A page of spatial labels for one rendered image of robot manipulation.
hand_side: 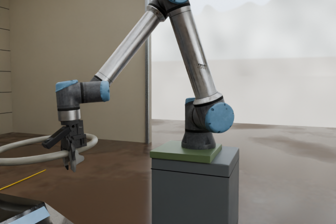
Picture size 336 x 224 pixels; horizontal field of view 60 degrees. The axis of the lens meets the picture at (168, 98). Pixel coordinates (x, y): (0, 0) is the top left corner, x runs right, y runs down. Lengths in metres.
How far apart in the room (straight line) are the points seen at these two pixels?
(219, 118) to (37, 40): 6.50
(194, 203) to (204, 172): 0.17
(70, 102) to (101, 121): 5.24
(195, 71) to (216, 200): 0.62
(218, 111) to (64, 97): 0.68
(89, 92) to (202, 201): 0.75
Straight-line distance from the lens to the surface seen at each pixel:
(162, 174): 1.53
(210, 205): 1.51
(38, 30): 7.57
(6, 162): 1.33
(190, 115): 1.53
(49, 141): 1.25
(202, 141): 1.55
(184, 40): 1.36
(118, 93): 6.19
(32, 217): 1.09
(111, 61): 1.41
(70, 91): 1.25
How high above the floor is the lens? 1.24
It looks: 3 degrees down
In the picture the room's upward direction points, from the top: straight up
